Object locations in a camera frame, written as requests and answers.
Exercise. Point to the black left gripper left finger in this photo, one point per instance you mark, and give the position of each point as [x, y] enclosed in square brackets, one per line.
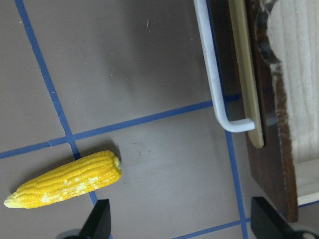
[97, 225]

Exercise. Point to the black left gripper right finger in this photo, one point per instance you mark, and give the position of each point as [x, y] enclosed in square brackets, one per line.
[266, 223]

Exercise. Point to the yellow corn cob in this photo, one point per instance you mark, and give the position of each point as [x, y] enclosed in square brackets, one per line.
[70, 180]

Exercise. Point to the wooden drawer with white handle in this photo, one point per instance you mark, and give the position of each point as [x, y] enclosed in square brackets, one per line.
[262, 65]

